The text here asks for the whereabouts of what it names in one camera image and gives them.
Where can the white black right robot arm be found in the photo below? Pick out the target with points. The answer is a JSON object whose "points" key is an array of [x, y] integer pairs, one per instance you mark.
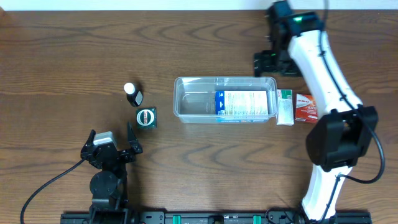
{"points": [[345, 127]]}

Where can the blue fever patch box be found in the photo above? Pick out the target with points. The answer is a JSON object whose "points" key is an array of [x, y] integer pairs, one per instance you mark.
{"points": [[241, 106]]}

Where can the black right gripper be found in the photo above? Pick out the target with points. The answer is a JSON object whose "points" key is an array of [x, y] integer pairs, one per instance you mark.
{"points": [[274, 64]]}

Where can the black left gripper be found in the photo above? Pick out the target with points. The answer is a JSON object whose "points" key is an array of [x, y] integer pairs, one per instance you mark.
{"points": [[129, 156]]}

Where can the green white medicine box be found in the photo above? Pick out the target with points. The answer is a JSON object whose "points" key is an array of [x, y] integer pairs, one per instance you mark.
{"points": [[285, 108]]}

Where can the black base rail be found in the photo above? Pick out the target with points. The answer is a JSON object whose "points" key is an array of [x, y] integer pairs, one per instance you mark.
{"points": [[269, 217]]}

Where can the clear plastic container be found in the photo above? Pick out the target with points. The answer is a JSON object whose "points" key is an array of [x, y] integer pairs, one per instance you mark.
{"points": [[194, 97]]}

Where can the green Zam-Buk tin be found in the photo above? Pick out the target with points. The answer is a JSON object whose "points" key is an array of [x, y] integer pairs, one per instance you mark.
{"points": [[146, 118]]}

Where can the red white medicine box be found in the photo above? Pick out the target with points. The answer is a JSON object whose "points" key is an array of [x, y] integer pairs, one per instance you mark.
{"points": [[306, 109]]}

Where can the dark bottle white cap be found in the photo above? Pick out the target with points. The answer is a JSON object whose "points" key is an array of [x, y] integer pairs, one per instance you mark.
{"points": [[133, 94]]}

